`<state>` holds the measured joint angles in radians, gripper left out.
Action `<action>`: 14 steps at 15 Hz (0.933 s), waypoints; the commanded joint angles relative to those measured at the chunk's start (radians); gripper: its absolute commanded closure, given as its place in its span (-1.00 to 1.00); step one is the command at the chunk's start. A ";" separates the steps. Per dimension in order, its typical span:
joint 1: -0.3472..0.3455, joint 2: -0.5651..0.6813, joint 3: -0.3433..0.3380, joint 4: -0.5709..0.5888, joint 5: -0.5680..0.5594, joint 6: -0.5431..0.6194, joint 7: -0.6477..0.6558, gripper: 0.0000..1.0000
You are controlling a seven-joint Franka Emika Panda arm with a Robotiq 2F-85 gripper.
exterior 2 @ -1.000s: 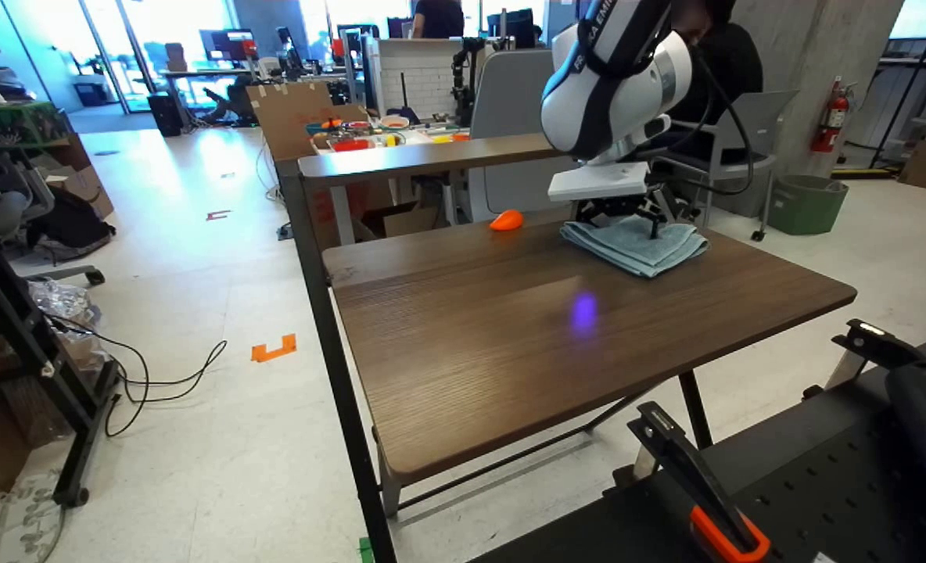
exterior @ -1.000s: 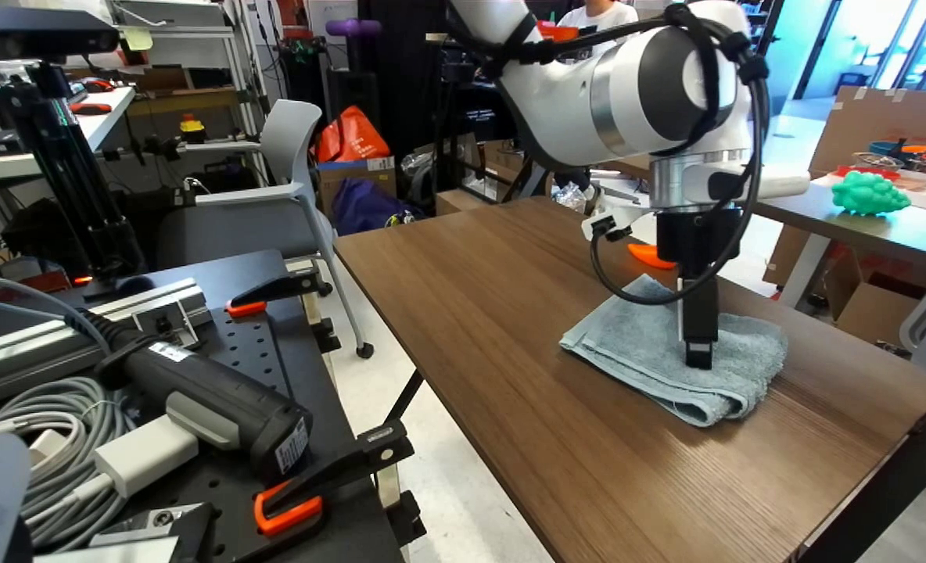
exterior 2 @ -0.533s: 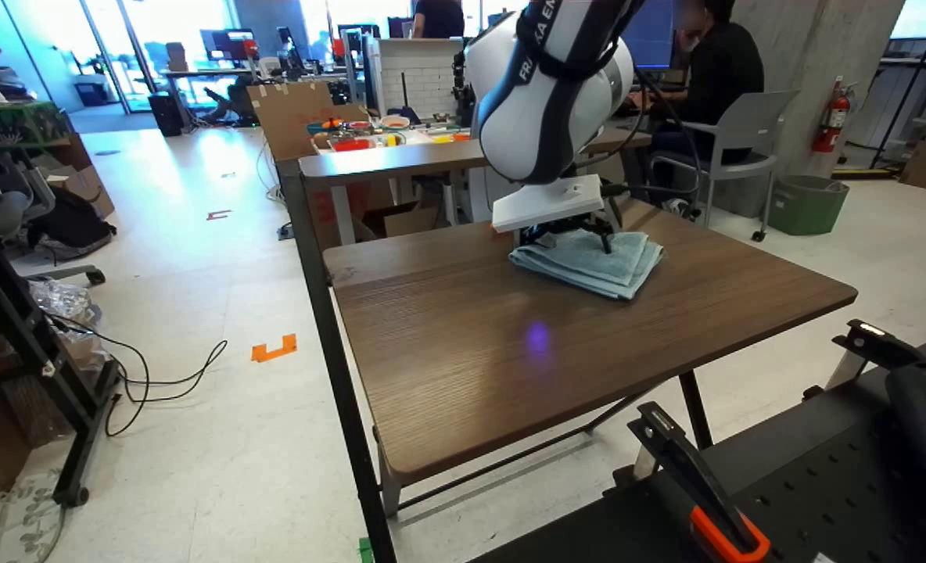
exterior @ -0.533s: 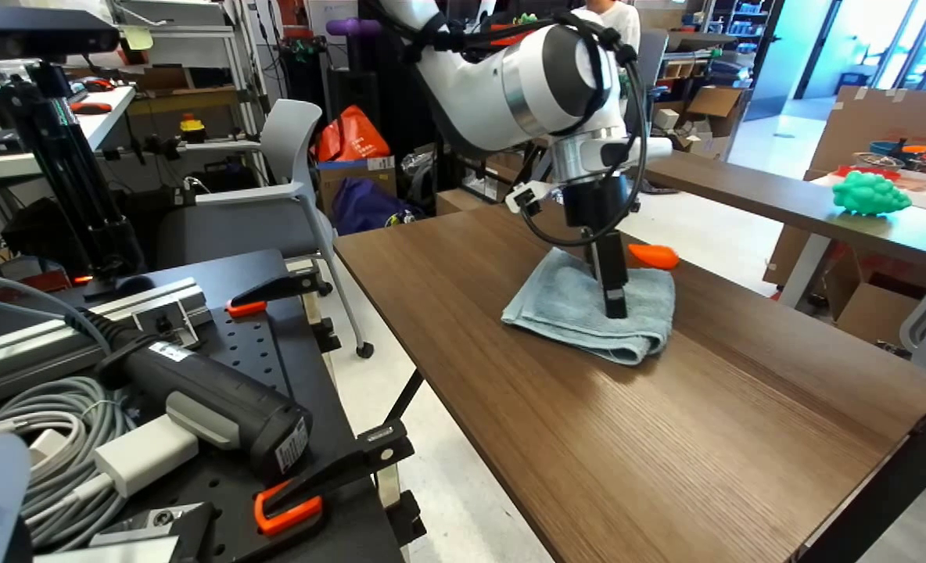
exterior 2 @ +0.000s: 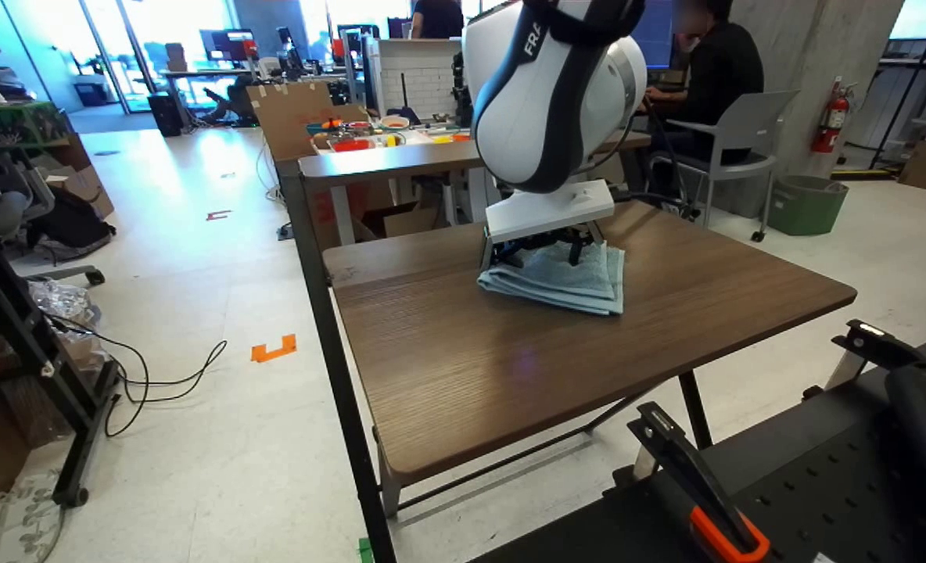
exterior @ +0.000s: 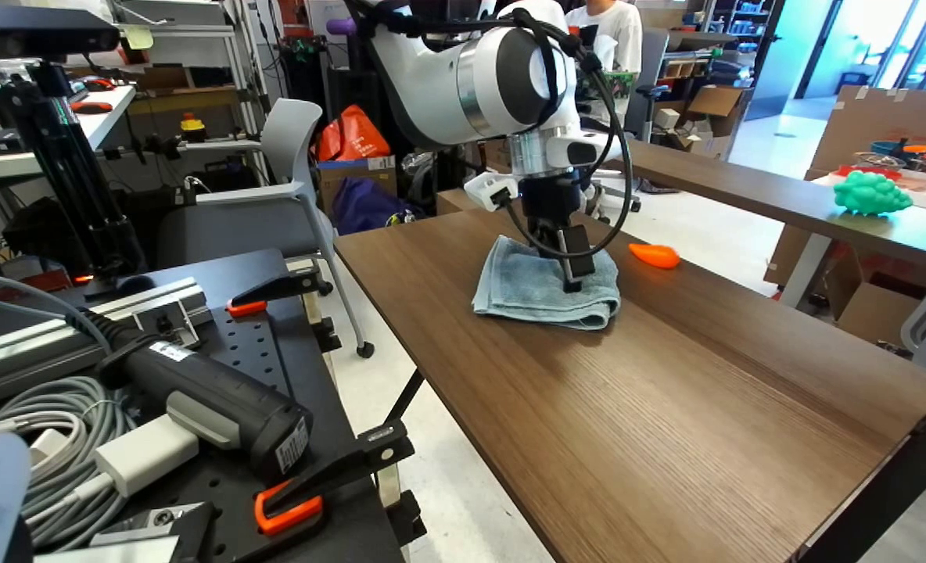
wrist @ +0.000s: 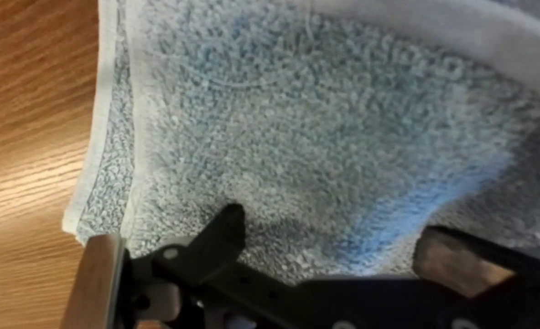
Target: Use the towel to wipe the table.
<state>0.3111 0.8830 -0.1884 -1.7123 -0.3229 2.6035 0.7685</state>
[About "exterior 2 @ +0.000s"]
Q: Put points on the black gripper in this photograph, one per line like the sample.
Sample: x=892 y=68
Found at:
x=545 y=250

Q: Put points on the person in black top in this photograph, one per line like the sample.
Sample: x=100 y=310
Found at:
x=725 y=72

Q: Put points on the green floor tape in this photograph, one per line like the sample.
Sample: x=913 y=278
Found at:
x=368 y=551

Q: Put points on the green waste bin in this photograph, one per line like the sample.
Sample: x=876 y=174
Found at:
x=809 y=207

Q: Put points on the black metal table frame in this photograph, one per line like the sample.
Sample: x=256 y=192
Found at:
x=348 y=418

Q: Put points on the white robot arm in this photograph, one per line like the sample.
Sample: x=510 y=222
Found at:
x=525 y=115

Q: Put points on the cluttered dark office chair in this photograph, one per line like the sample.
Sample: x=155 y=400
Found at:
x=66 y=220

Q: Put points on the red fire extinguisher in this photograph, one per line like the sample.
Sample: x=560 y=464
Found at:
x=834 y=119

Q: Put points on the black metal rack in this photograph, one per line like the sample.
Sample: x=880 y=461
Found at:
x=66 y=418

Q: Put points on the black perforated board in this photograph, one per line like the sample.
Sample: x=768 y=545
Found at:
x=826 y=489

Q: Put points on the grey office chair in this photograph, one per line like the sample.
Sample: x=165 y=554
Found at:
x=744 y=131

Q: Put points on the black light stand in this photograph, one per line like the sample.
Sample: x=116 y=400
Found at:
x=904 y=96

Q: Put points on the distant desk with monitors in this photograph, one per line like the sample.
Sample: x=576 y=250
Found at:
x=222 y=58

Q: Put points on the light blue towel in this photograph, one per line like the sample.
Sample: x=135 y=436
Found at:
x=580 y=290

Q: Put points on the wooden table white legs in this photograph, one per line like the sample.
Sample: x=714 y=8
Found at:
x=381 y=161

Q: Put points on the colourful toy pile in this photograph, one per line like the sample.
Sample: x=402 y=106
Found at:
x=381 y=137

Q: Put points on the white plastic bag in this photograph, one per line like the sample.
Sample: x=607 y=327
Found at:
x=61 y=301

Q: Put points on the large brown cardboard box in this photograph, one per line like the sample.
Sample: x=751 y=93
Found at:
x=295 y=115

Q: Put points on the orange floor marker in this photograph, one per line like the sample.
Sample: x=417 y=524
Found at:
x=274 y=350

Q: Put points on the distant standing person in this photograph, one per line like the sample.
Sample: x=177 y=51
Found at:
x=438 y=18

